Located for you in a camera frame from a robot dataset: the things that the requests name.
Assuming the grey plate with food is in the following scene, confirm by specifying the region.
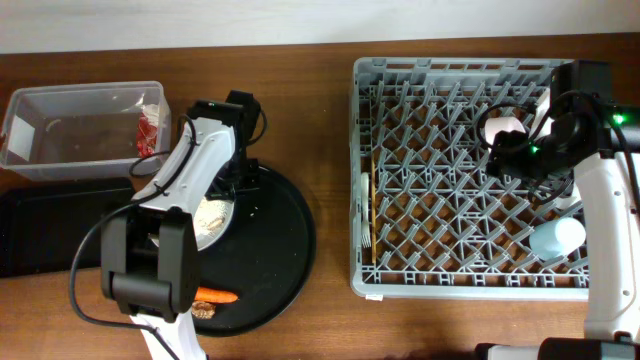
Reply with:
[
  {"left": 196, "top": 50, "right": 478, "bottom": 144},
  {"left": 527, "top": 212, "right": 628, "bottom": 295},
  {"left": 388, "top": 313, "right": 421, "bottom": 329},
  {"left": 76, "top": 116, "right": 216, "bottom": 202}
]
[{"left": 193, "top": 198, "right": 235, "bottom": 251}]

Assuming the pink bowl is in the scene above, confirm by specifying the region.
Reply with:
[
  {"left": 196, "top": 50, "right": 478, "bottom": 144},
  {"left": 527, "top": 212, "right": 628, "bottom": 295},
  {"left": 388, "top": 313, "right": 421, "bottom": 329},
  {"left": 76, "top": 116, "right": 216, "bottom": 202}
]
[{"left": 484, "top": 116, "right": 526, "bottom": 145}]

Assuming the wooden chopstick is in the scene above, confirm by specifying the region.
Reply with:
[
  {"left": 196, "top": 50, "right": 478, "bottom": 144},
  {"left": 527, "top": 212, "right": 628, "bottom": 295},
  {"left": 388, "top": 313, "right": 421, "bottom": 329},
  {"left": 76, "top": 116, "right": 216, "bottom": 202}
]
[{"left": 370, "top": 153, "right": 377, "bottom": 268}]

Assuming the white plastic fork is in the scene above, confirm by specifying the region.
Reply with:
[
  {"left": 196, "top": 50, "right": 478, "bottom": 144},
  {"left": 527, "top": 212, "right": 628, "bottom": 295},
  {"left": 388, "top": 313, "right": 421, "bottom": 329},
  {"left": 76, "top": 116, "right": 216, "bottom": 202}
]
[{"left": 360, "top": 172, "right": 372, "bottom": 248}]

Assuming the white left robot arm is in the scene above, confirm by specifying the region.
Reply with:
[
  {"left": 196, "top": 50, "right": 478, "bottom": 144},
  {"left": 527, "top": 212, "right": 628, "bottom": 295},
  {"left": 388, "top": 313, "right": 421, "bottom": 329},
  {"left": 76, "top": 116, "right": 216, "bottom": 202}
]
[{"left": 69, "top": 93, "right": 267, "bottom": 359}]

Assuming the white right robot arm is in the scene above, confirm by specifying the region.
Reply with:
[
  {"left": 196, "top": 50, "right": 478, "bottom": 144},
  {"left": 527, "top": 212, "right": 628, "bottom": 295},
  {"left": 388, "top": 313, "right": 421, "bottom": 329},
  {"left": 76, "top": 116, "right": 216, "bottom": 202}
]
[{"left": 475, "top": 90, "right": 639, "bottom": 359}]

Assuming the grey plastic dishwasher rack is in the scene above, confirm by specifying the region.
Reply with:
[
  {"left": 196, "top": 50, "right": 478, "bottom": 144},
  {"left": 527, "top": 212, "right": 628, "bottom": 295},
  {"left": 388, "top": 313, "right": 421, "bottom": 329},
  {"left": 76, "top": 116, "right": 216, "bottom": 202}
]
[{"left": 349, "top": 57, "right": 589, "bottom": 301}]

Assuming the white cup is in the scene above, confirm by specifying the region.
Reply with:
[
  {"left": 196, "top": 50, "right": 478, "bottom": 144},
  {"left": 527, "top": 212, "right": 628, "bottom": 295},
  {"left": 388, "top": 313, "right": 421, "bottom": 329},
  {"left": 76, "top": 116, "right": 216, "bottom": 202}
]
[{"left": 554, "top": 187, "right": 581, "bottom": 210}]

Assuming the round black tray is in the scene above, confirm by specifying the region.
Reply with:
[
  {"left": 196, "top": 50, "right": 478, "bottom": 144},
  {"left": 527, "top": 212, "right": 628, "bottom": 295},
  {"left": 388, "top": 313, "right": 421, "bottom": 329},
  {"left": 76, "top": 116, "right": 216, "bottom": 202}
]
[{"left": 194, "top": 166, "right": 316, "bottom": 337}]

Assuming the red and white wrapper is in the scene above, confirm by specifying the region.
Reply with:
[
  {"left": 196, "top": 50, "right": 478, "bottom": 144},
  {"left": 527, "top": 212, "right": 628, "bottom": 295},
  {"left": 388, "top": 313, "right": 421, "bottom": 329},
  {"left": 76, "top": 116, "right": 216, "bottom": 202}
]
[{"left": 136, "top": 104, "right": 159, "bottom": 158}]

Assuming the light blue cup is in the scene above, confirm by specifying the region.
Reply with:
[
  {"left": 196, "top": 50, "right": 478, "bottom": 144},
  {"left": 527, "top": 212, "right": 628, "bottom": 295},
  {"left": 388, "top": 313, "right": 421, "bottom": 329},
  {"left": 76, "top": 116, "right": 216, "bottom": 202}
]
[{"left": 529, "top": 218, "right": 586, "bottom": 261}]

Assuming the orange carrot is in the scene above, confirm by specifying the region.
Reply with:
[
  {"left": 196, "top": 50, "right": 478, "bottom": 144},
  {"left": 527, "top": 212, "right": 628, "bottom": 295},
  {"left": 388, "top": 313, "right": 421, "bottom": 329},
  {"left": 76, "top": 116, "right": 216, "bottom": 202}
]
[{"left": 195, "top": 287, "right": 239, "bottom": 304}]

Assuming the brown walnut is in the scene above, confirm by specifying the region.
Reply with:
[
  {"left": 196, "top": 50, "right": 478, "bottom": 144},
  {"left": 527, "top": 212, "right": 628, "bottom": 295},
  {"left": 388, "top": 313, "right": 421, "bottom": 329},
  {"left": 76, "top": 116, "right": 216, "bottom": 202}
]
[{"left": 191, "top": 301, "right": 216, "bottom": 320}]

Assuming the clear plastic bin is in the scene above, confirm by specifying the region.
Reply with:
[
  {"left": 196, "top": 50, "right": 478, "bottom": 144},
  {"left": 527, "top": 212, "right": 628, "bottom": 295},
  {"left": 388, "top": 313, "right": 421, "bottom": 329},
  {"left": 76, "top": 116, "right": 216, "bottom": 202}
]
[{"left": 1, "top": 81, "right": 171, "bottom": 181}]

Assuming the black rectangular bin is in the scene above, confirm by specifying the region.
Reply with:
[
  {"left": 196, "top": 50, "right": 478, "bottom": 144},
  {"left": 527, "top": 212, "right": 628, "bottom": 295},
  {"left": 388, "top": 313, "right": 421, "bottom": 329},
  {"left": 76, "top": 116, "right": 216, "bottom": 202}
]
[{"left": 1, "top": 178, "right": 135, "bottom": 278}]

